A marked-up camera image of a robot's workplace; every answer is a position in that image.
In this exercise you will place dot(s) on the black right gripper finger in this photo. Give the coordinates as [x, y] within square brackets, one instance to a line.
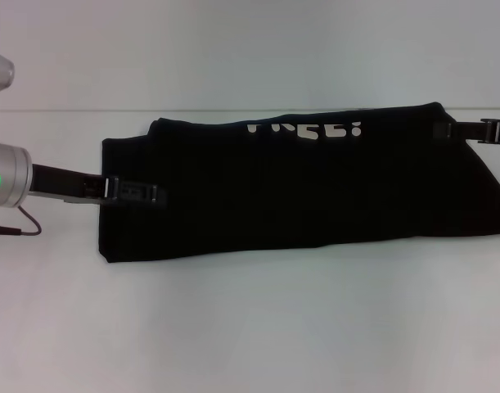
[458, 131]

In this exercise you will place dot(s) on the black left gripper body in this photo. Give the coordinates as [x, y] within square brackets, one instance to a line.
[65, 184]

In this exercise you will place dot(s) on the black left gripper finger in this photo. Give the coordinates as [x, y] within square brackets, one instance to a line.
[139, 192]

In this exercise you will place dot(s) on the black t-shirt with white print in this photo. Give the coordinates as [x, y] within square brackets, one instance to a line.
[294, 196]

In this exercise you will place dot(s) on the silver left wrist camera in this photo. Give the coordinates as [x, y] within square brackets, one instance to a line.
[0, 73]

